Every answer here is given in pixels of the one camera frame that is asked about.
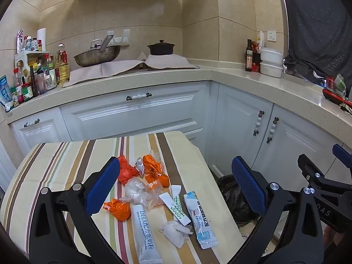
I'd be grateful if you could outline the white wall rack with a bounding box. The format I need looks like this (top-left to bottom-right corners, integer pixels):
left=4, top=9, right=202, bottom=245
left=107, top=29, right=130, bottom=46

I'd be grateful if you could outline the steel wok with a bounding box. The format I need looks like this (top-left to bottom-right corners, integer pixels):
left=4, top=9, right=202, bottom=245
left=74, top=45, right=121, bottom=68

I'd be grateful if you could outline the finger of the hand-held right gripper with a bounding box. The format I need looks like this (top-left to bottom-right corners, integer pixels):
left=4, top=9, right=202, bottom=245
left=332, top=144, right=352, bottom=169
left=298, top=154, right=352, bottom=196

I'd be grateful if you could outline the striped tablecloth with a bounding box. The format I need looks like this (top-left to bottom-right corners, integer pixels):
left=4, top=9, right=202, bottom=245
left=0, top=131, right=273, bottom=264

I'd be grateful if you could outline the small orange plastic bag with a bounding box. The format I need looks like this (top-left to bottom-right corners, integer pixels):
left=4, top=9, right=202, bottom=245
left=103, top=198, right=131, bottom=222

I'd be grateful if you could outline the white plastic container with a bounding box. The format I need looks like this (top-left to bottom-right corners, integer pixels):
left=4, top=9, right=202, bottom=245
left=260, top=48, right=284, bottom=63
left=260, top=62, right=284, bottom=78

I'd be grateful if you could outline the black pot with lid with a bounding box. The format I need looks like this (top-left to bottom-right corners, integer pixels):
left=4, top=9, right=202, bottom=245
left=147, top=40, right=175, bottom=56

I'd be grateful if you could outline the red plastic rack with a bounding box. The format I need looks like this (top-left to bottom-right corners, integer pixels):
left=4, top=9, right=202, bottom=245
left=322, top=75, right=352, bottom=113

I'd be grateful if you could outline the large beige stove cloth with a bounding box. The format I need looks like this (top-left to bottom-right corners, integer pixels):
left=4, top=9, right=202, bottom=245
left=62, top=59, right=145, bottom=88

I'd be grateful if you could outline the small white cabinet door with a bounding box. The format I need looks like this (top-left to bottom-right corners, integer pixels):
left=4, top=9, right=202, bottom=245
left=11, top=107, right=69, bottom=156

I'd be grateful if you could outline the dark olive oil bottle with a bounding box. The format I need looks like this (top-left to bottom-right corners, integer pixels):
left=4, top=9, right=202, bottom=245
left=245, top=39, right=253, bottom=72

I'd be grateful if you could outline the clear wrapper with orange print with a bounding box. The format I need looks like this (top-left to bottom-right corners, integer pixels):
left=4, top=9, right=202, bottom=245
left=143, top=181, right=165, bottom=208

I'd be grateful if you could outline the blue and white bag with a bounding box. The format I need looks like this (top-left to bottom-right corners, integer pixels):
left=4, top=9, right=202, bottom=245
left=0, top=75, right=14, bottom=113

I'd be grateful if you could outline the vertical cabinet door handle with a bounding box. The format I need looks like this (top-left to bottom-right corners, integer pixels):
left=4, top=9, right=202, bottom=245
left=253, top=110, right=264, bottom=136
left=266, top=117, right=279, bottom=144

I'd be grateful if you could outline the wide white cabinet front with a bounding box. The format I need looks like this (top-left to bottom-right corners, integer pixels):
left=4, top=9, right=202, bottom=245
left=60, top=82, right=211, bottom=143

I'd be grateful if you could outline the black trash bag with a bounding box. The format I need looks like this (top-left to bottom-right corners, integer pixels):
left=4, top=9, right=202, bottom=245
left=216, top=174, right=260, bottom=227

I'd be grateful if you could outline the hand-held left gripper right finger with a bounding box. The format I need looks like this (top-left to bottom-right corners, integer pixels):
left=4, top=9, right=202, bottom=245
left=228, top=156, right=325, bottom=264

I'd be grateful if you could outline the wide drawer handle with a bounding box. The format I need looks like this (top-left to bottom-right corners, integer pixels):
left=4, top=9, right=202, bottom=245
left=126, top=93, right=152, bottom=101

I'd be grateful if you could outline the silver foil wrapper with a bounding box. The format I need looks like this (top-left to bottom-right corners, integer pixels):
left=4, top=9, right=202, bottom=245
left=135, top=157, right=146, bottom=177

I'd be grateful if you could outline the white and green sachet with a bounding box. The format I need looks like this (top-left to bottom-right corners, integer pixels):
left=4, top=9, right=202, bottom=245
left=159, top=192, right=191, bottom=226

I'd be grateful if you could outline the small beige stove cloth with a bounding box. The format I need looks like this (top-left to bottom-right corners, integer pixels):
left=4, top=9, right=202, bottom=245
left=139, top=52, right=200, bottom=70

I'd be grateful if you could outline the red plastic bag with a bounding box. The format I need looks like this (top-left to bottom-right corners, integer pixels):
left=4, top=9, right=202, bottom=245
left=118, top=155, right=140, bottom=185

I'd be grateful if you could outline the long white sachet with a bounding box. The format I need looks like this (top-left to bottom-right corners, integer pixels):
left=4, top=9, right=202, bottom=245
left=132, top=204, right=163, bottom=263

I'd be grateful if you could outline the large cooking oil bottle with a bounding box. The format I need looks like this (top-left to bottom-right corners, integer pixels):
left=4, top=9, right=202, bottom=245
left=55, top=43, right=70, bottom=84

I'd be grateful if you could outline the dark condiment box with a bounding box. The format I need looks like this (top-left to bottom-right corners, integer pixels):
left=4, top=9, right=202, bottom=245
left=251, top=52, right=262, bottom=73

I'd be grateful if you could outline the white paper roll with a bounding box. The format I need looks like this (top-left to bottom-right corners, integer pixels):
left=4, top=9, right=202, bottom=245
left=37, top=28, right=47, bottom=52

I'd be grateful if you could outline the large orange plastic bag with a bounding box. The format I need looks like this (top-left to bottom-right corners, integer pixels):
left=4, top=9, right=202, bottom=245
left=142, top=150, right=169, bottom=190

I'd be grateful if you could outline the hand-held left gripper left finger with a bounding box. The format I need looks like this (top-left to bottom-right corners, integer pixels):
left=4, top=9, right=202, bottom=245
left=29, top=156, right=130, bottom=264

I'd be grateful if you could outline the cluster of condiment bottles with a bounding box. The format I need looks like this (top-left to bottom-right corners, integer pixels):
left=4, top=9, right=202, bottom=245
left=11, top=29, right=72, bottom=108

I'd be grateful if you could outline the clear plastic bag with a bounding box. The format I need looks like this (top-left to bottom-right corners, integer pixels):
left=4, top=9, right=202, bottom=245
left=119, top=177, right=150, bottom=204

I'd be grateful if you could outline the white corner cabinet door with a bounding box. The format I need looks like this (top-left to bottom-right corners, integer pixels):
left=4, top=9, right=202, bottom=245
left=210, top=84, right=275, bottom=171

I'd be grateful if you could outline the white tissue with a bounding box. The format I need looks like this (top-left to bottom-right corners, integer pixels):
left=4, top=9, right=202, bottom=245
left=159, top=220, right=193, bottom=249

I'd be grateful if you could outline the blue and white sachet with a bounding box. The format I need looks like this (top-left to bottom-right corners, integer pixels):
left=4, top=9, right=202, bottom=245
left=183, top=191, right=219, bottom=250

